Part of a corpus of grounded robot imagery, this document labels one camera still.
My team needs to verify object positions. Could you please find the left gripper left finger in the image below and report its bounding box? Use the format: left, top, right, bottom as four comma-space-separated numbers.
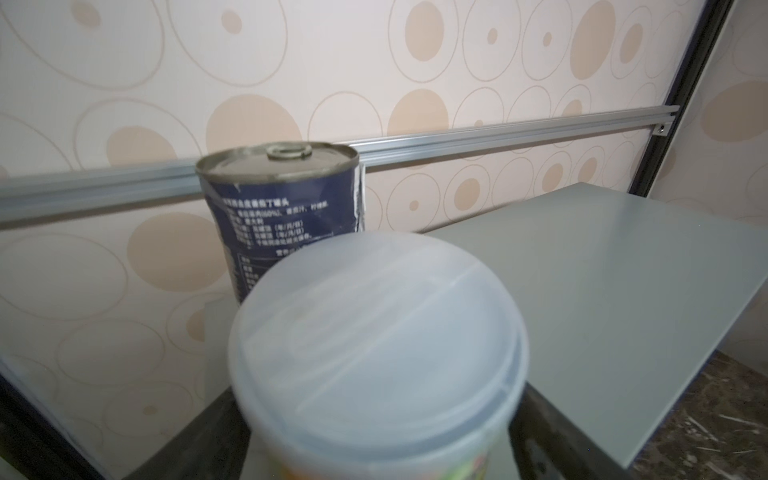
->
128, 388, 251, 479

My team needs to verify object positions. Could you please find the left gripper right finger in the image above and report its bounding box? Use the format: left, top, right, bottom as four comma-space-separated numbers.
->
509, 384, 631, 479

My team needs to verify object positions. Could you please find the green orange plastic-lid can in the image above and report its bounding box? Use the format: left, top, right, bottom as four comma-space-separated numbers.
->
227, 231, 530, 479

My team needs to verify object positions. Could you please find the dark blue tin can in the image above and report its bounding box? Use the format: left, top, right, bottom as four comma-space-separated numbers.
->
195, 141, 364, 301

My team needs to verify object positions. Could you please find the grey metal cabinet box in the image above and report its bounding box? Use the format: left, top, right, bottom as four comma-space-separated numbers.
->
205, 183, 767, 468

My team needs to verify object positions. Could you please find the left black corner post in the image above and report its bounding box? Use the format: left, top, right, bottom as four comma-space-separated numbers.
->
1, 376, 104, 479

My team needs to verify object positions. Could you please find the black corner post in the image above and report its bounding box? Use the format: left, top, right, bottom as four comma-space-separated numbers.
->
628, 0, 736, 197
1, 376, 104, 479

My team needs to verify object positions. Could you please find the back horizontal aluminium rail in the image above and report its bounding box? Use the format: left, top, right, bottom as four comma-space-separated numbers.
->
1, 105, 679, 229

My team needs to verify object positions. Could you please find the right black corner post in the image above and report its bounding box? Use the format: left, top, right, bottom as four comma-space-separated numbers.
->
628, 0, 736, 197

